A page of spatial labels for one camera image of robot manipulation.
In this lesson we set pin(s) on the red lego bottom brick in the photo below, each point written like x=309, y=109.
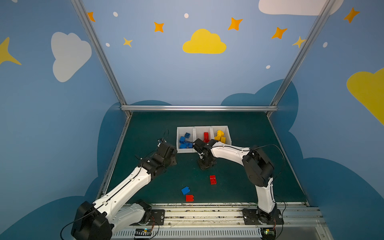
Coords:
x=189, y=198

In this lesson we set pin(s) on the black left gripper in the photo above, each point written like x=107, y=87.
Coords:
x=167, y=149

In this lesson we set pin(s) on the red lego right brick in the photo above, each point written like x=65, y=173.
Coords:
x=213, y=180

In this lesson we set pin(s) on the white left bin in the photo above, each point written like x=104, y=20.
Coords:
x=181, y=131

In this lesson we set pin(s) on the aluminium frame post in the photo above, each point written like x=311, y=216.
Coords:
x=91, y=33
x=304, y=50

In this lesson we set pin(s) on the left aluminium frame post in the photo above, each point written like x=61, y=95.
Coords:
x=91, y=33

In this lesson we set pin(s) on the red lego long brick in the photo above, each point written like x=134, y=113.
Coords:
x=206, y=137

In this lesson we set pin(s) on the blue lego bottom brick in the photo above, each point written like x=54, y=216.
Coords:
x=185, y=190

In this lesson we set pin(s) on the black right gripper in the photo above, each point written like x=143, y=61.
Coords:
x=205, y=159

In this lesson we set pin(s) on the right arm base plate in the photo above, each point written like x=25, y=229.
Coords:
x=259, y=217

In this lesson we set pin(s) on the white middle bin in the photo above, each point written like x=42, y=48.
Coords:
x=200, y=132

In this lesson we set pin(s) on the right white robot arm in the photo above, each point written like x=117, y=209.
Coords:
x=259, y=170

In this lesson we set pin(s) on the horizontal aluminium back rail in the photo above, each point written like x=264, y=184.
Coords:
x=200, y=108

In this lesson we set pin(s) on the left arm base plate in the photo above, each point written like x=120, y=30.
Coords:
x=156, y=217

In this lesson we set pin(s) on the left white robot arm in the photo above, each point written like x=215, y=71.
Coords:
x=104, y=217

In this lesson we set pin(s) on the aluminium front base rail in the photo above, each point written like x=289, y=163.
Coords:
x=224, y=221

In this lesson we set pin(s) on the right aluminium frame post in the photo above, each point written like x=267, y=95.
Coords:
x=304, y=50

